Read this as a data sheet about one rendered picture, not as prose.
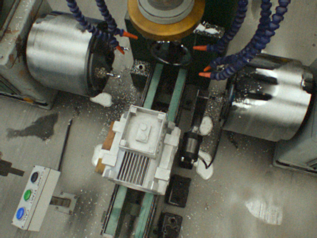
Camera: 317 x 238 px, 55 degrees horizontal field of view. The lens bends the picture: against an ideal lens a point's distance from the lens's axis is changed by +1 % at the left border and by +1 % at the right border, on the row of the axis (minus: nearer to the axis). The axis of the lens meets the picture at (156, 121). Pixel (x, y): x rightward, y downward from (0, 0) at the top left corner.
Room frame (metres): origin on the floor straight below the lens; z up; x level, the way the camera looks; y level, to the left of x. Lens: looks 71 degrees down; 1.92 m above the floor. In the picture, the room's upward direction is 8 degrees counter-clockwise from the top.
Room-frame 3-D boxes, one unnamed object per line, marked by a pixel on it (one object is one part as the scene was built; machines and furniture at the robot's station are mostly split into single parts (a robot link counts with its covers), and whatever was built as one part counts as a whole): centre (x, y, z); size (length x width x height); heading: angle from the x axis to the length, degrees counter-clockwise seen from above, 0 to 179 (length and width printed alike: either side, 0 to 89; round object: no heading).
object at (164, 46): (0.53, -0.08, 1.02); 0.15 x 0.02 x 0.15; 67
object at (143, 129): (0.24, 0.04, 1.11); 0.12 x 0.11 x 0.07; 157
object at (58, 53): (0.58, 0.28, 1.04); 0.37 x 0.25 x 0.25; 67
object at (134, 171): (0.20, 0.06, 1.02); 0.20 x 0.19 x 0.19; 157
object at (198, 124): (0.27, -0.12, 1.12); 0.04 x 0.03 x 0.26; 157
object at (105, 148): (0.30, 0.20, 0.80); 0.21 x 0.05 x 0.01; 160
